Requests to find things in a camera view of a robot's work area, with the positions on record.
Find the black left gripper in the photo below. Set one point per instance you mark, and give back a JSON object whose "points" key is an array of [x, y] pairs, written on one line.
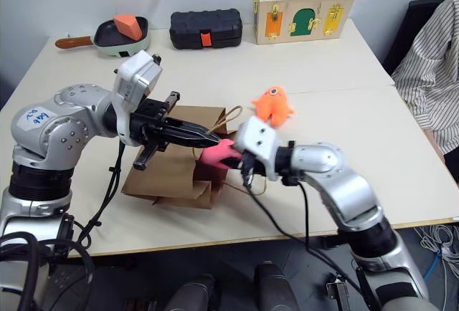
{"points": [[150, 114]]}

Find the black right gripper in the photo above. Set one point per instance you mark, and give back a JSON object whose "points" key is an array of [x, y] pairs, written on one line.
{"points": [[251, 167]]}

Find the pink plush toy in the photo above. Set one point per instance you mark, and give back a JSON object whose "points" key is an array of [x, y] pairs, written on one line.
{"points": [[217, 153]]}

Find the brown paper bag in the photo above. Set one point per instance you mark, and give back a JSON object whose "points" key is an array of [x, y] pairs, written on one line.
{"points": [[172, 178]]}

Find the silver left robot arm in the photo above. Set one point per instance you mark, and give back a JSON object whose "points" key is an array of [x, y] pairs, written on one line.
{"points": [[54, 128]]}

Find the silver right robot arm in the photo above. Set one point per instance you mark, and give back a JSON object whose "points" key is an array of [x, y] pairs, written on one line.
{"points": [[344, 185]]}

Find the orange octopus plush toy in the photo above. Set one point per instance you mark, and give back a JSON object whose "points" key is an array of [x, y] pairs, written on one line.
{"points": [[273, 106]]}

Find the black plastic tool case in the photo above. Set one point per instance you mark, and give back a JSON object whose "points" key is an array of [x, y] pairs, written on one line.
{"points": [[206, 24]]}

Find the orange wedge block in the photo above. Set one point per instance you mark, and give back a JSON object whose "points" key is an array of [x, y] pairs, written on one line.
{"points": [[128, 27]]}

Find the dark rounded shape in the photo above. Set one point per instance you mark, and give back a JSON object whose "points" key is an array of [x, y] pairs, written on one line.
{"points": [[274, 286], [191, 293]]}

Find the wooden lock puzzle box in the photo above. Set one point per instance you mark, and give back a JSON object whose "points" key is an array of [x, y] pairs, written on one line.
{"points": [[305, 17]]}

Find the black chair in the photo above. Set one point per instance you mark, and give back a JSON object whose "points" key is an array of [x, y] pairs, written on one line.
{"points": [[405, 38]]}

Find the person in striped shirt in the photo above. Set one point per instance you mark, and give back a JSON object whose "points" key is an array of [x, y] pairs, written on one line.
{"points": [[434, 67]]}

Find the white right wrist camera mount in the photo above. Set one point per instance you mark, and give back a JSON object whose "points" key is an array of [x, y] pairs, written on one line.
{"points": [[258, 142]]}

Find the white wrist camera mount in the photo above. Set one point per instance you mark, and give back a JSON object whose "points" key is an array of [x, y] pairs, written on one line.
{"points": [[134, 74], [258, 142]]}

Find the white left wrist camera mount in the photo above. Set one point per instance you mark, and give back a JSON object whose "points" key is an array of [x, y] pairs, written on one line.
{"points": [[134, 74]]}

